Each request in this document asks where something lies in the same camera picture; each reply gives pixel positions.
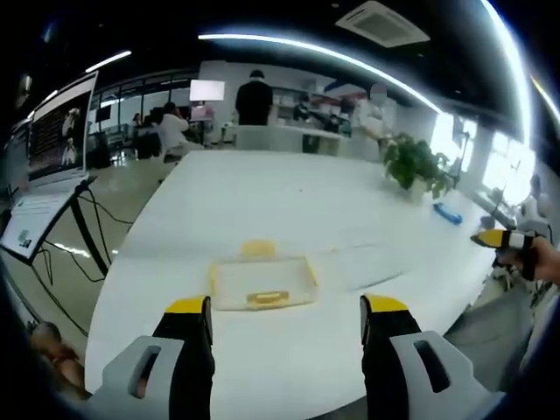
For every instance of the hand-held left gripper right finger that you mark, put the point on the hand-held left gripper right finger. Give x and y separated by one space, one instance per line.
394 345

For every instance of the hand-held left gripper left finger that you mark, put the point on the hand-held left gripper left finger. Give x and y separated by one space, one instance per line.
184 350

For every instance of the yellow plastic buckle part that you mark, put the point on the yellow plastic buckle part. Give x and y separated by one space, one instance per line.
259 247
267 298

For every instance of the person's right hand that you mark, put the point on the person's right hand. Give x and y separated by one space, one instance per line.
547 262

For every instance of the blue oblong object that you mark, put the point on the blue oblong object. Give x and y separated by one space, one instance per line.
448 213

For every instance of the person's grey clothing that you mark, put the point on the person's grey clothing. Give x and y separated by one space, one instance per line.
540 341

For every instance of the clear tray with yellow rim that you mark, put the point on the clear tray with yellow rim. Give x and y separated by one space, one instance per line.
262 273

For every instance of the potted green plant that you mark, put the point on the potted green plant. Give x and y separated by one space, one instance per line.
413 162

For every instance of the black stand with white sheet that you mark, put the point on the black stand with white sheet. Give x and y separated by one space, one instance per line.
35 214

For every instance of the white counter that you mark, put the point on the white counter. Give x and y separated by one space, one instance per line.
280 139

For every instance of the ceiling air conditioner vent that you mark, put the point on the ceiling air conditioner vent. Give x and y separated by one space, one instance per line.
385 22

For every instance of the open laptop computer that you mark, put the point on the open laptop computer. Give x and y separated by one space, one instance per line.
61 131

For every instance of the long ceiling light strip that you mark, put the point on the long ceiling light strip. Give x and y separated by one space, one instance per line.
328 54

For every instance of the white display screen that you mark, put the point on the white display screen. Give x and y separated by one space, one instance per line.
207 90

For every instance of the short ceiling light strip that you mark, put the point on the short ceiling light strip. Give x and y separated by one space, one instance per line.
108 61

